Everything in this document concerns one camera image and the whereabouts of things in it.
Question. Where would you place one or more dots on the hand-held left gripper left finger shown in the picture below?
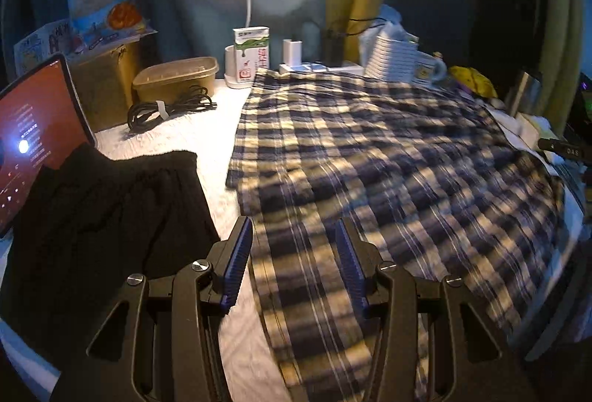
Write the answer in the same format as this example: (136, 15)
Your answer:
(238, 258)

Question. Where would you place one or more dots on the cardboard box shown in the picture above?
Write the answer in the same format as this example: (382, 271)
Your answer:
(101, 92)

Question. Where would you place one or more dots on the white holder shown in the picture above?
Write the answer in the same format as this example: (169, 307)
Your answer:
(233, 64)

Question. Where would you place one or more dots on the white plastic basket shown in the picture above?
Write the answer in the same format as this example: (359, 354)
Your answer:
(393, 59)

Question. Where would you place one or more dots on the green and white carton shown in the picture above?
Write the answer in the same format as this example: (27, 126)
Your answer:
(252, 55)

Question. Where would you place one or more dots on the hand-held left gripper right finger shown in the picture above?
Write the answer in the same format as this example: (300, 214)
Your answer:
(349, 263)

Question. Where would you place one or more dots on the white charger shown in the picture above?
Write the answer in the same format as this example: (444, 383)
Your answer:
(293, 52)

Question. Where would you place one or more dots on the white power strip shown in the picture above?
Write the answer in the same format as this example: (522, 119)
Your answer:
(342, 69)

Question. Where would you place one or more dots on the printed paper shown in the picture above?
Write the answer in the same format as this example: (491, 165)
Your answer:
(37, 45)

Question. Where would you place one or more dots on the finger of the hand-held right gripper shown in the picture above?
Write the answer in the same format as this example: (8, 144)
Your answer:
(564, 150)

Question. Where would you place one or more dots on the white cartoon mug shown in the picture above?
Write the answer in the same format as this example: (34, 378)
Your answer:
(428, 71)

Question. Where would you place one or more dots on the black cloth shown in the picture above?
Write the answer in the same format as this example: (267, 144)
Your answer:
(92, 221)

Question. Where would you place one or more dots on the metal cup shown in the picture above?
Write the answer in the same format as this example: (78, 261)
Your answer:
(522, 92)

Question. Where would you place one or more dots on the black adapter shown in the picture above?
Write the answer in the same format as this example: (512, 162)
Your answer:
(333, 48)

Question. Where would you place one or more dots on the white plastic bag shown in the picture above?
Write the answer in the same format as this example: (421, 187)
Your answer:
(393, 25)

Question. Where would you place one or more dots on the yellow bag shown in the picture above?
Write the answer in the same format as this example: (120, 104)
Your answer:
(471, 80)

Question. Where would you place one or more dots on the tablet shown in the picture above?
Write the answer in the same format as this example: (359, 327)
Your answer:
(37, 115)

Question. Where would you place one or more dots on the plaid pants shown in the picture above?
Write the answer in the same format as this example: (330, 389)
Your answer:
(370, 152)

